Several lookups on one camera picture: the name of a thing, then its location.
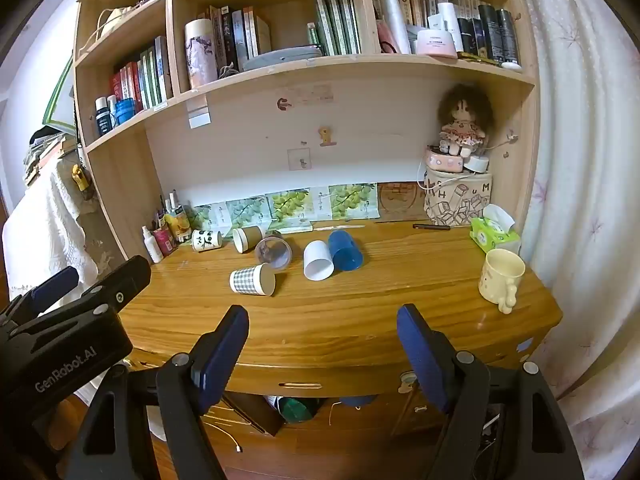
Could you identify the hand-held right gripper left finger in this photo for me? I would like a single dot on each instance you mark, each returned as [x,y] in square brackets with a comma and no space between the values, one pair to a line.
[225,355]

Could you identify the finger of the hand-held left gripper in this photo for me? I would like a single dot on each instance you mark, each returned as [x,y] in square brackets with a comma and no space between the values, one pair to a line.
[52,287]
[125,277]

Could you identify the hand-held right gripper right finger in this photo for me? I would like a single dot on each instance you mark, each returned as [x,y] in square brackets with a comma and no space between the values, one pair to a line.
[420,355]

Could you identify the checkered paper cup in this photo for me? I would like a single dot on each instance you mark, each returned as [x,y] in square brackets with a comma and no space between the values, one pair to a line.
[247,279]

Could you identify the panda print cup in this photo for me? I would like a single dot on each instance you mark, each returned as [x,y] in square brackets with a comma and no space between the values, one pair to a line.
[206,240]

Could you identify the clear plastic cup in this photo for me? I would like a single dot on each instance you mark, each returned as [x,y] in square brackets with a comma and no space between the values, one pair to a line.
[272,252]

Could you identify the brown paper cup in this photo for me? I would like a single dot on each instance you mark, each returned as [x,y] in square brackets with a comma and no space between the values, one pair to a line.
[247,237]

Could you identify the blue plastic cup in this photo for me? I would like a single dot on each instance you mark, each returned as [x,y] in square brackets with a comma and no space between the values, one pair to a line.
[345,250]

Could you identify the white plastic cup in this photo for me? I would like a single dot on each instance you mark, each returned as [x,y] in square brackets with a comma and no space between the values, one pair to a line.
[316,257]

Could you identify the white spray bottle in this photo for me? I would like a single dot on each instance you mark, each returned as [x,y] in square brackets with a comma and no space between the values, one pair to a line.
[151,246]

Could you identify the pink tube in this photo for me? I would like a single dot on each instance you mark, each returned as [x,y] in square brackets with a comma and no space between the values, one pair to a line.
[165,241]

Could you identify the white quilted cloth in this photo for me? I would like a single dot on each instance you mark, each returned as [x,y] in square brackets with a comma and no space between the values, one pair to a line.
[45,230]

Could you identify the grape picture card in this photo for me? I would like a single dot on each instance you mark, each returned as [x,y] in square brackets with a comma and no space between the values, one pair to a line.
[212,216]
[352,199]
[289,205]
[247,210]

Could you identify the cream ceramic mug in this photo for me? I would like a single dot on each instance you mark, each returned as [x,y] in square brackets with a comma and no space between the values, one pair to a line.
[497,280]

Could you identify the yellow hanging toy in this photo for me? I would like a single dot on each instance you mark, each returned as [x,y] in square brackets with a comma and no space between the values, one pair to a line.
[77,176]

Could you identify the black pen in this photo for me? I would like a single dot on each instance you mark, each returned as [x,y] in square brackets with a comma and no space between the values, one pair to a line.
[431,226]

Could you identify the stack of old books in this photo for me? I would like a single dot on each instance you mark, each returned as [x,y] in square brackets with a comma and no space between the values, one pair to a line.
[47,152]

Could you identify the green tissue box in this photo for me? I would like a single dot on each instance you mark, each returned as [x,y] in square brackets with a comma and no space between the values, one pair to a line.
[492,235]

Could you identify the thin white stick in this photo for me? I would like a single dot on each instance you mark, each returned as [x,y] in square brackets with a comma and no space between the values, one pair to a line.
[337,228]

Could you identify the brown picture card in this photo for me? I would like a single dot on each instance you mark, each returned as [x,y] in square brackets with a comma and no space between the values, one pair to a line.
[397,201]

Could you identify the patterned fabric storage bag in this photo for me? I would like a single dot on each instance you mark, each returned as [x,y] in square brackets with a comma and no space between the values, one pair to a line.
[457,200]

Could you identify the black bottle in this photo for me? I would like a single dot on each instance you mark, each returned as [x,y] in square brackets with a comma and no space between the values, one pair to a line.
[102,117]

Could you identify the blue jar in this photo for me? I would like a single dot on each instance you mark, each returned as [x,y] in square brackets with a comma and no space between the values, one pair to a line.
[125,111]

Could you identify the white paper label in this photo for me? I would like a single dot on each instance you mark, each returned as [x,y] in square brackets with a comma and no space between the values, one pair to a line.
[199,111]

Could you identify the green framed board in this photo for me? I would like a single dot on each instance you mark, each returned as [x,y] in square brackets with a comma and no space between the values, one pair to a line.
[60,100]

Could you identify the pink box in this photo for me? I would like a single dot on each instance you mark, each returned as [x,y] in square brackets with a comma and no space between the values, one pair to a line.
[442,159]

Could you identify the white round device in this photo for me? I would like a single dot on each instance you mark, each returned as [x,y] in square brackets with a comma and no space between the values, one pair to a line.
[476,164]

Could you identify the row of red green books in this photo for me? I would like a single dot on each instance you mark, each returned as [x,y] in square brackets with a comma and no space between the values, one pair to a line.
[145,77]

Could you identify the tall floral cylinder box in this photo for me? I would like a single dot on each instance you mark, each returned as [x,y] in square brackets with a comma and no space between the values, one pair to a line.
[201,55]

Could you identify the curly haired doll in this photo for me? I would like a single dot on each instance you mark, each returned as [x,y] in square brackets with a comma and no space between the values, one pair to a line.
[462,115]

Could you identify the beige woven bag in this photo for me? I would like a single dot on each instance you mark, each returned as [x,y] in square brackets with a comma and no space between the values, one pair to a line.
[112,22]

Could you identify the white floral curtain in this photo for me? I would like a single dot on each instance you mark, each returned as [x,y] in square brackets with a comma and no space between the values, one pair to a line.
[585,160]

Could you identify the row of dark novels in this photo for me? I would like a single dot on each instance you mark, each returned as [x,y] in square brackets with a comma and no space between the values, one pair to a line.
[237,35]

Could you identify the grey flat case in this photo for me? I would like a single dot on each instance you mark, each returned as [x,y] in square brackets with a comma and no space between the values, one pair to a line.
[280,57]

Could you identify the wooden bookshelf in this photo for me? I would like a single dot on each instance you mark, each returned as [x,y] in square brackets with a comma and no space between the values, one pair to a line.
[350,67]

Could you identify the pink and white jar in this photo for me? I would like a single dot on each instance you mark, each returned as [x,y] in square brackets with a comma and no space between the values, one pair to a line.
[436,42]

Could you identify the row of black bottles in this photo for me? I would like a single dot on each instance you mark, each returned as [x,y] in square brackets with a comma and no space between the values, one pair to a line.
[492,35]

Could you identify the clear plastic roll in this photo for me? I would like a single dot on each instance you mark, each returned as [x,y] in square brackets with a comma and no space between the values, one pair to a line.
[396,22]

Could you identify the white lotion bottle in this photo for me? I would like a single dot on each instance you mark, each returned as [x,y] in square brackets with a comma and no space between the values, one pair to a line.
[448,20]

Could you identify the row of pale books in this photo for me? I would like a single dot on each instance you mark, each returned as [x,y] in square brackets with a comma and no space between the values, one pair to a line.
[425,2]

